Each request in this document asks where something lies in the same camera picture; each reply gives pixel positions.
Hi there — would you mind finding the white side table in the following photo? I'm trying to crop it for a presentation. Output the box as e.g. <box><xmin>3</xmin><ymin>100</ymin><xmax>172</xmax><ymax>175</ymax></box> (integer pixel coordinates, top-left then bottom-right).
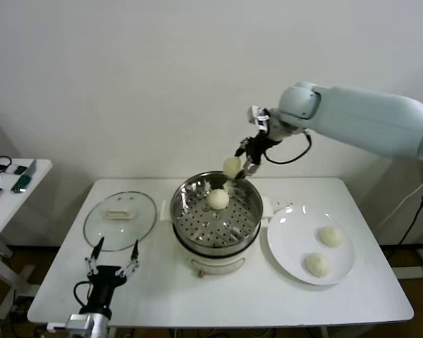
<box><xmin>0</xmin><ymin>158</ymin><xmax>54</xmax><ymax>293</ymax></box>

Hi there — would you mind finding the white electric cooker base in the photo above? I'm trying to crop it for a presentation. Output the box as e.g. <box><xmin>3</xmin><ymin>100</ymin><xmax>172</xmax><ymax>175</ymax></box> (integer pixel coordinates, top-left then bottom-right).
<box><xmin>161</xmin><ymin>196</ymin><xmax>274</xmax><ymax>280</ymax></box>

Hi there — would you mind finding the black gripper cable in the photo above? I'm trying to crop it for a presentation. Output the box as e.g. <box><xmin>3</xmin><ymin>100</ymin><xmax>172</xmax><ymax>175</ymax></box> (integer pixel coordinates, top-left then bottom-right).
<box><xmin>73</xmin><ymin>280</ymin><xmax>93</xmax><ymax>313</ymax></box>
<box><xmin>264</xmin><ymin>131</ymin><xmax>313</xmax><ymax>165</ymax></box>

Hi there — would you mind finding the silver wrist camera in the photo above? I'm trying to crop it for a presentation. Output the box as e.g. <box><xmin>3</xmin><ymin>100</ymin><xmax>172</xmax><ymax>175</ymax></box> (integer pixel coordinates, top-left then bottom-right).
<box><xmin>47</xmin><ymin>313</ymin><xmax>94</xmax><ymax>338</ymax></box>
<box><xmin>247</xmin><ymin>104</ymin><xmax>271</xmax><ymax>133</ymax></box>

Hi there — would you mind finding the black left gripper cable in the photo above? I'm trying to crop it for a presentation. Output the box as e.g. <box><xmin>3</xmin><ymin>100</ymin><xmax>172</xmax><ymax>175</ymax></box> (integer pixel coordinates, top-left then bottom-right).
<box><xmin>73</xmin><ymin>280</ymin><xmax>93</xmax><ymax>313</ymax></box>

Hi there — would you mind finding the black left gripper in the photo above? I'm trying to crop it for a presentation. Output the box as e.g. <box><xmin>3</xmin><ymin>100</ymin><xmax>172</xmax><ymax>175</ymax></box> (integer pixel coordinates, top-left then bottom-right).
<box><xmin>84</xmin><ymin>236</ymin><xmax>141</xmax><ymax>314</ymax></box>

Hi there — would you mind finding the white power cable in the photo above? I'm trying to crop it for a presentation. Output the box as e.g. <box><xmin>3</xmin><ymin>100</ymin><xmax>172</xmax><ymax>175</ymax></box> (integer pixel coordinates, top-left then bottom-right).
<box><xmin>380</xmin><ymin>174</ymin><xmax>423</xmax><ymax>228</ymax></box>

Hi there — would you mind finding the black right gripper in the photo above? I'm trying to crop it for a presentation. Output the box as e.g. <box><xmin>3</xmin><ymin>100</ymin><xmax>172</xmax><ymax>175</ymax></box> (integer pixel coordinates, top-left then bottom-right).
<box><xmin>235</xmin><ymin>132</ymin><xmax>271</xmax><ymax>181</ymax></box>

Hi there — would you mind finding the stainless steel steamer pot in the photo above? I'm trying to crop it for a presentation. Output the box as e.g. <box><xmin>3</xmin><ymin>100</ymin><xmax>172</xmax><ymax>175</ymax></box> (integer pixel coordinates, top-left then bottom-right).
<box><xmin>170</xmin><ymin>171</ymin><xmax>264</xmax><ymax>260</ymax></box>

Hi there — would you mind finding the glass lid with white handle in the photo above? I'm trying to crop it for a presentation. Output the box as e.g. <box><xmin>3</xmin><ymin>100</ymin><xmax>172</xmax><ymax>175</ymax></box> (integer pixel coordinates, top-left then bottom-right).
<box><xmin>83</xmin><ymin>191</ymin><xmax>159</xmax><ymax>253</ymax></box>

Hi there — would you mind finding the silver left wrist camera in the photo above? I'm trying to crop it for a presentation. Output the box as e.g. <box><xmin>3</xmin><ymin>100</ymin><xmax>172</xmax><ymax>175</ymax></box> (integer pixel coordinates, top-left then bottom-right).
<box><xmin>47</xmin><ymin>313</ymin><xmax>94</xmax><ymax>338</ymax></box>

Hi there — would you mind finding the white round plate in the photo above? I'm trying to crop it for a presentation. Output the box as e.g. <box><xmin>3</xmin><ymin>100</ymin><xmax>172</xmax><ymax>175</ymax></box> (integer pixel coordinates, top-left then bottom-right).
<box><xmin>266</xmin><ymin>205</ymin><xmax>356</xmax><ymax>286</ymax></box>

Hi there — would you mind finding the green circuit board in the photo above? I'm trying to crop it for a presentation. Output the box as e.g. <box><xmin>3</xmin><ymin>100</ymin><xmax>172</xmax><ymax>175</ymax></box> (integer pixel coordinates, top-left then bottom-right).
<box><xmin>10</xmin><ymin>175</ymin><xmax>32</xmax><ymax>194</ymax></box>

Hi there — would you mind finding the white steamed baozi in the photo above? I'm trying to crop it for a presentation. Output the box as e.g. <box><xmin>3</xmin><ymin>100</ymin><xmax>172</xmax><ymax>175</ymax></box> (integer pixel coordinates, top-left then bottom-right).
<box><xmin>222</xmin><ymin>157</ymin><xmax>241</xmax><ymax>178</ymax></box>
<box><xmin>319</xmin><ymin>226</ymin><xmax>345</xmax><ymax>247</ymax></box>
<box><xmin>305</xmin><ymin>252</ymin><xmax>331</xmax><ymax>277</ymax></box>
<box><xmin>207</xmin><ymin>189</ymin><xmax>230</xmax><ymax>211</ymax></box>

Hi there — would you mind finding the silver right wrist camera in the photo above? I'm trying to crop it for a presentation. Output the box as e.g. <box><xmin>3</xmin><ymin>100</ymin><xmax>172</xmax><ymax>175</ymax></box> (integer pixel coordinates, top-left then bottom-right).
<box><xmin>247</xmin><ymin>104</ymin><xmax>271</xmax><ymax>133</ymax></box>

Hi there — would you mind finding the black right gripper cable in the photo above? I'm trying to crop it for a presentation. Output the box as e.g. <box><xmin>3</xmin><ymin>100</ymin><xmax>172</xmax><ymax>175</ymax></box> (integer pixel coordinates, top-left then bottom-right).
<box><xmin>264</xmin><ymin>131</ymin><xmax>313</xmax><ymax>165</ymax></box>

